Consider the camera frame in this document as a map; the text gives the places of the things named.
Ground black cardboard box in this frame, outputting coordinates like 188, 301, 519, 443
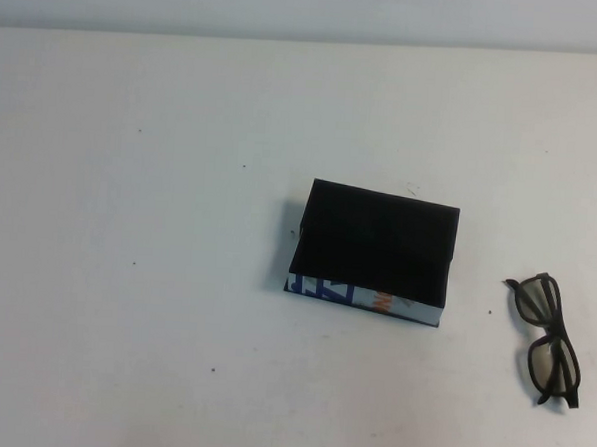
279, 176, 464, 333

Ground black framed glasses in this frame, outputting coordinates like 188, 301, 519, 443
498, 269, 589, 412

